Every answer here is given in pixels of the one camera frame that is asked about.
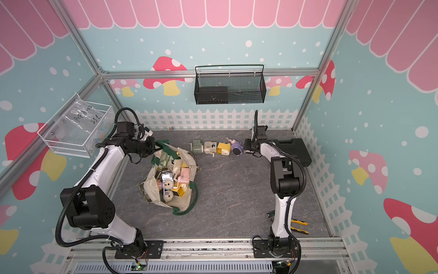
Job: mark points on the cream canvas tote bag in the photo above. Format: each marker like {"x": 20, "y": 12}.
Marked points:
{"x": 172, "y": 159}

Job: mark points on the pink pencil sharpener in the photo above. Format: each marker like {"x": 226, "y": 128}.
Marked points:
{"x": 184, "y": 176}

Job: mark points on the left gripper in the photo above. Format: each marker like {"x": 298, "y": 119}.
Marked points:
{"x": 151, "y": 148}

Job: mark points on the yellow pencil sharpener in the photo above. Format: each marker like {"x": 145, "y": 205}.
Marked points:
{"x": 224, "y": 149}

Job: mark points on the purple pencil sharpener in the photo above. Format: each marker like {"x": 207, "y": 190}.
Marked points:
{"x": 236, "y": 147}

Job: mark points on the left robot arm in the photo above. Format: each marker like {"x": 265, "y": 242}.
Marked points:
{"x": 87, "y": 205}

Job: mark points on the black wire mesh basket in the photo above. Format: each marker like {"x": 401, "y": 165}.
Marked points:
{"x": 245, "y": 83}

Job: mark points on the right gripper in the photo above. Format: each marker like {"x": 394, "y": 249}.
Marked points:
{"x": 247, "y": 144}

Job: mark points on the yellow handled pliers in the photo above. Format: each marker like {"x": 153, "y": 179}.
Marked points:
{"x": 300, "y": 223}

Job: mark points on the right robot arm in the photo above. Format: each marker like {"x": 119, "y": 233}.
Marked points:
{"x": 288, "y": 160}

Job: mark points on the beige pencil sharpener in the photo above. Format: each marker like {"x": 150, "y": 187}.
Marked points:
{"x": 210, "y": 148}

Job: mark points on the black plastic tool case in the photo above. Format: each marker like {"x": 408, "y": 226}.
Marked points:
{"x": 296, "y": 148}

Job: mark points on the green pencil sharpener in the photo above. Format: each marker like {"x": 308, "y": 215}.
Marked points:
{"x": 197, "y": 147}

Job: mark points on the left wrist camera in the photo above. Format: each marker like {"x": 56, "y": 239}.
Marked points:
{"x": 144, "y": 132}

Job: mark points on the black box in basket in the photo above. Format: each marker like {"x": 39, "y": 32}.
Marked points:
{"x": 211, "y": 95}

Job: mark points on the clear wall bin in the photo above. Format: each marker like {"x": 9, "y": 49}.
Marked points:
{"x": 76, "y": 128}

